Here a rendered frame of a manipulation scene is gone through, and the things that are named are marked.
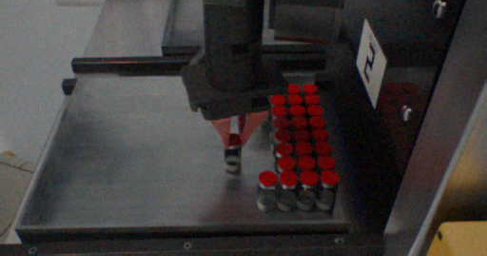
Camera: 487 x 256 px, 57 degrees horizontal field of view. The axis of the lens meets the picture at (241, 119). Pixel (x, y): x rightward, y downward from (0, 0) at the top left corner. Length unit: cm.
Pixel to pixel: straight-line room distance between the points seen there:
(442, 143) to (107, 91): 48
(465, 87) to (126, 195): 38
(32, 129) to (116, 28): 129
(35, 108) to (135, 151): 165
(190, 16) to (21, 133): 136
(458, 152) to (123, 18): 69
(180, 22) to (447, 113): 60
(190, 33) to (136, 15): 13
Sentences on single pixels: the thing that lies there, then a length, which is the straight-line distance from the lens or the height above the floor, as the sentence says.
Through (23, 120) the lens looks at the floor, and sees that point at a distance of 218.
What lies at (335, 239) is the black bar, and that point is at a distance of 49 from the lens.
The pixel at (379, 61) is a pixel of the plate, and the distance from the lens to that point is 48.
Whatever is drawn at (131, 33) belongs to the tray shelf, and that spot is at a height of 88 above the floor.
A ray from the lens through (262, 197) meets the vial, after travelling 50.
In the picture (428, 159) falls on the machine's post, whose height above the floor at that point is 104.
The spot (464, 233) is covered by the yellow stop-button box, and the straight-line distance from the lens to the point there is 36.
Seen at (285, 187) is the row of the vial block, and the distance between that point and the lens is 49.
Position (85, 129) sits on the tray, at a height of 88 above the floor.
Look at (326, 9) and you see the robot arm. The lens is 40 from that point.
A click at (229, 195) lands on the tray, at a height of 88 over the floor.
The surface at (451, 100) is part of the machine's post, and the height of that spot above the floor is 110.
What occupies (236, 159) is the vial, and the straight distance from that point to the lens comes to 54.
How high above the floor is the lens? 130
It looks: 41 degrees down
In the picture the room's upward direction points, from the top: straight up
